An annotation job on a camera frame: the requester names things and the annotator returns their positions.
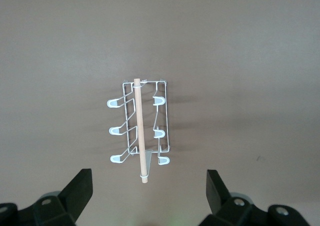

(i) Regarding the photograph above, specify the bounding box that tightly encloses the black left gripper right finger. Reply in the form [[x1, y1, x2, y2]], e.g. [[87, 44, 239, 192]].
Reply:
[[205, 169, 311, 226]]

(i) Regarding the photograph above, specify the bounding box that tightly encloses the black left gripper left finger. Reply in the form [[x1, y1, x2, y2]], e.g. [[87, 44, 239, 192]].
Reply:
[[0, 168, 94, 226]]

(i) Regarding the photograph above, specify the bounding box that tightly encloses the white wire cup holder rack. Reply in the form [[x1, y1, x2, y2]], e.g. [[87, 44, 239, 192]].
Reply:
[[106, 78, 171, 184]]

